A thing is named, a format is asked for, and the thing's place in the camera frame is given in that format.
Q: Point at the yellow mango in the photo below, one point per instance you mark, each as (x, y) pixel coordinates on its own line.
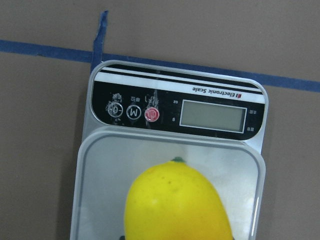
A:
(173, 201)

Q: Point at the digital kitchen scale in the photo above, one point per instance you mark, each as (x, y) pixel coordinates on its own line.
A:
(139, 115)

